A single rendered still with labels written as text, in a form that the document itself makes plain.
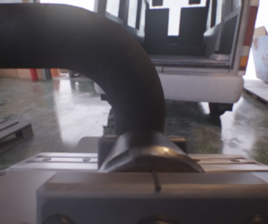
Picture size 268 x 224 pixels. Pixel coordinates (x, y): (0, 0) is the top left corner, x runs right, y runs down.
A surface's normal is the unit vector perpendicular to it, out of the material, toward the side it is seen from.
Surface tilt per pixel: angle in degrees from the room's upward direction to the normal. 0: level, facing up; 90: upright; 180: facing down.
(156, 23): 93
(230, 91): 89
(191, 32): 93
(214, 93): 92
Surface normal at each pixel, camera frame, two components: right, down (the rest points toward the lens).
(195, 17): -0.25, 0.40
